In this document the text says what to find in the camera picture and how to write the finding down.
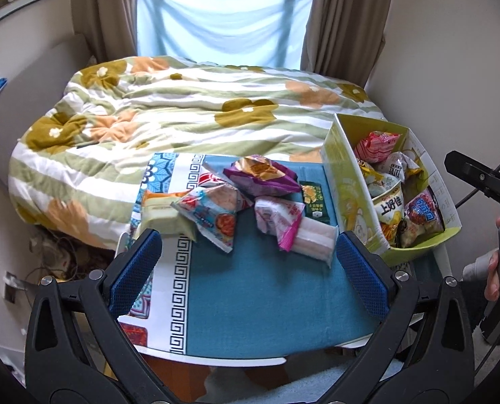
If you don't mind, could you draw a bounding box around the white pink wafer packet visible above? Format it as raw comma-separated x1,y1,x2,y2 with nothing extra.
254,196,339,268

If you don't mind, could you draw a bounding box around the dark green snack packet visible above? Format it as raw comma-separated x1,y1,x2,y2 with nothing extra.
300,180,331,224

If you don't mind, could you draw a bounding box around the blue red shrimp chip bag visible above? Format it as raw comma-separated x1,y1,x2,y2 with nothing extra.
170,180,254,254

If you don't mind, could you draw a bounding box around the purple potato chip bag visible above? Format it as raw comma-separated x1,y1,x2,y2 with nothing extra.
223,154,301,197

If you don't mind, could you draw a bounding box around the pink strawberry snack bag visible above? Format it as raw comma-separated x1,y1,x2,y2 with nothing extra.
353,130,401,163

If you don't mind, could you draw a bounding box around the person's right hand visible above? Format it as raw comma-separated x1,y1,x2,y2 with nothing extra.
462,216,500,303

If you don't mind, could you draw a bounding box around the red blue snack bag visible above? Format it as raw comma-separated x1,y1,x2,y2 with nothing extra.
397,186,445,248

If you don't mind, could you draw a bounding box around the silver white snack bag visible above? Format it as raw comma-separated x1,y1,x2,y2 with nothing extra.
374,151,423,182

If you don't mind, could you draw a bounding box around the Oishi white yellow chip bag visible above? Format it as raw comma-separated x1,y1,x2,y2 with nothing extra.
372,182,404,247

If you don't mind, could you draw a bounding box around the white round table edge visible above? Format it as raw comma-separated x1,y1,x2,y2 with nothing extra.
115,231,453,368

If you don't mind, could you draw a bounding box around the yellow-green cardboard snack box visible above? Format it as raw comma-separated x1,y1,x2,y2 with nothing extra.
321,114,462,266

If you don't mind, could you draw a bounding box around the blue patterned table cloth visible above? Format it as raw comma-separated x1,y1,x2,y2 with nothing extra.
118,150,443,359

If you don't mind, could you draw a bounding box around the green pale snack packet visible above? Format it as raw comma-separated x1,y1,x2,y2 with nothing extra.
134,191,197,242

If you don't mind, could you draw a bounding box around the floral striped bed quilt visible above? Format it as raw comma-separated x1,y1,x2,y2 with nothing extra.
8,57,382,249

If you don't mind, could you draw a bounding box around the right beige curtain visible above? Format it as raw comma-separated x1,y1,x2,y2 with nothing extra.
300,0,392,87

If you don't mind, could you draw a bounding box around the beige curtain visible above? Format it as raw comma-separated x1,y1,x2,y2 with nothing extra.
70,0,137,62
300,0,392,87

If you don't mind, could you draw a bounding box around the grey headboard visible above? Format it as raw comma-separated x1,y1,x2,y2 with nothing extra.
0,34,92,190

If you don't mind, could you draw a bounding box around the light blue window cloth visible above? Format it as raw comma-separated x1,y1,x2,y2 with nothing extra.
137,0,312,69

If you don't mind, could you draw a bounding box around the left beige curtain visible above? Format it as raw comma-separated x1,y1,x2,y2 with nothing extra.
70,0,137,62

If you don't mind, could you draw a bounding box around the black cable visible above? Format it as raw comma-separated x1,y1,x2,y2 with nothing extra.
454,140,500,211

